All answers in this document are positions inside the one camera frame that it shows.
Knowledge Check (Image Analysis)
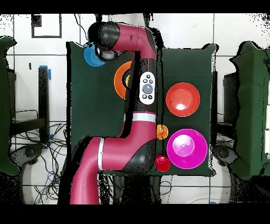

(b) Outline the dark blue bowl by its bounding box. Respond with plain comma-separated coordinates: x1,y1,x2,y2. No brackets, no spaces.
122,70,131,88

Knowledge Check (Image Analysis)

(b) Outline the light blue bowl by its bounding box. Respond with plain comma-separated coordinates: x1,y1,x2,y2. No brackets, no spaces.
83,41,106,68

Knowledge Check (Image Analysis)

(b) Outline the black square floor frame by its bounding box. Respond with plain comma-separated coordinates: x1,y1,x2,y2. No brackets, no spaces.
31,14,62,39

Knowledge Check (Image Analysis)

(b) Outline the large pink bowl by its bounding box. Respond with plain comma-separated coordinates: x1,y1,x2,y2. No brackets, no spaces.
166,128,209,170

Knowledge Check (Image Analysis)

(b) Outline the black table frame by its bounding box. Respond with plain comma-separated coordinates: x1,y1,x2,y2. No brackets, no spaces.
211,70,238,146
8,66,50,144

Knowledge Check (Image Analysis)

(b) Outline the black floor cable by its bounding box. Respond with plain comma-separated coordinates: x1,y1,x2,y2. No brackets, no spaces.
73,14,88,41

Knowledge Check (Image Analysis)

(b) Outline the small orange cup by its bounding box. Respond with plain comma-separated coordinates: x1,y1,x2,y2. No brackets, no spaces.
156,124,169,141

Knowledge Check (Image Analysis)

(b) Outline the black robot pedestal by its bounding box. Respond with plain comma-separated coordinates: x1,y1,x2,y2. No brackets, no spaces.
112,174,162,205

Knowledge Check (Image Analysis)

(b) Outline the red cup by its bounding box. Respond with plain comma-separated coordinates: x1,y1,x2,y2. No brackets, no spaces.
155,154,171,172

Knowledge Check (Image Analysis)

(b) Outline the dark green tablecloth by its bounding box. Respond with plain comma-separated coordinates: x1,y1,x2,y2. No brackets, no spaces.
66,41,218,177

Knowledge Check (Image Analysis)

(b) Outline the green cloth side table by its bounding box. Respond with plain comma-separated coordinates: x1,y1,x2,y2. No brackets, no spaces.
229,41,270,181
0,36,20,176

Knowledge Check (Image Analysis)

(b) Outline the tangle of floor cables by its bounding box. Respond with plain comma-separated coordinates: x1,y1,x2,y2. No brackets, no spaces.
10,121,70,204

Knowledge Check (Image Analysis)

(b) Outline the shallow red-orange bowl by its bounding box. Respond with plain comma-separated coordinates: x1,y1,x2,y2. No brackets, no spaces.
165,82,201,117

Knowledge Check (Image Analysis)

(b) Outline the blue tape piece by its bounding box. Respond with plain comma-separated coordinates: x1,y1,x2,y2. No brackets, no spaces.
39,64,52,81

